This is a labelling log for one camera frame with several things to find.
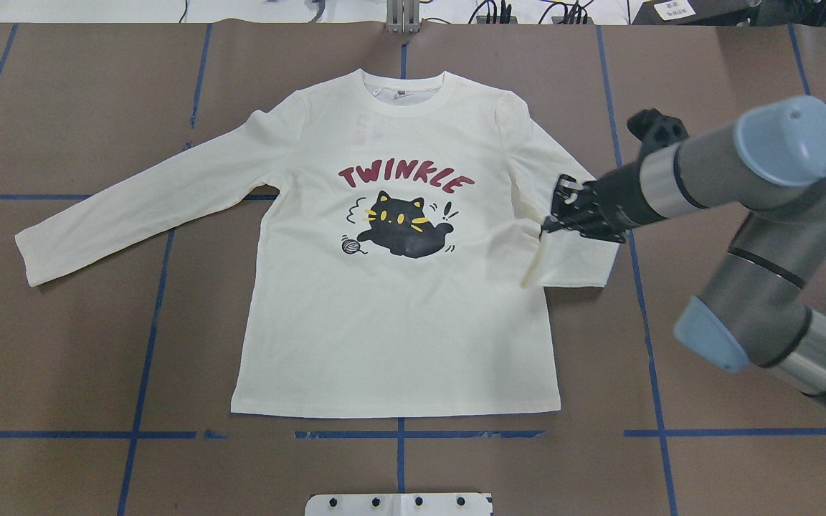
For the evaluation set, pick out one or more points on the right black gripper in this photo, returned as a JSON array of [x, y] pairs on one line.
[[619, 196]]

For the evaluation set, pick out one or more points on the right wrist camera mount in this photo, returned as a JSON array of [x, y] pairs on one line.
[[655, 131]]

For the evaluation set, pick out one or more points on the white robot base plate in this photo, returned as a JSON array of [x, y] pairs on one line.
[[435, 503]]

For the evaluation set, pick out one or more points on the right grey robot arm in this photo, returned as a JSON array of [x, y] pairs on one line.
[[772, 161]]

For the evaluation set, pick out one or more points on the cream long-sleeve cat shirt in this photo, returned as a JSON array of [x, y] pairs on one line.
[[401, 270]]

